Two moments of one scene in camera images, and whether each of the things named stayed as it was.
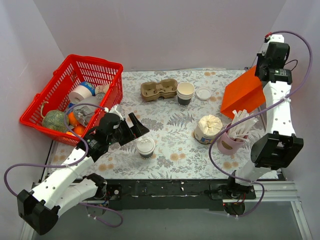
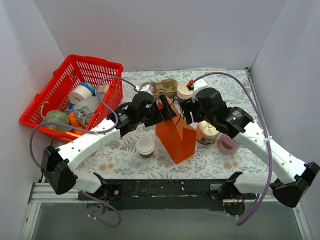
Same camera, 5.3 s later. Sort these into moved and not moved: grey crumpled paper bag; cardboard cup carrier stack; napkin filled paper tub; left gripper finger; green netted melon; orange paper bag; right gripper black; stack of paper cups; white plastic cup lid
Moved: right gripper black; left gripper finger; orange paper bag
Not moved: stack of paper cups; napkin filled paper tub; cardboard cup carrier stack; grey crumpled paper bag; green netted melon; white plastic cup lid
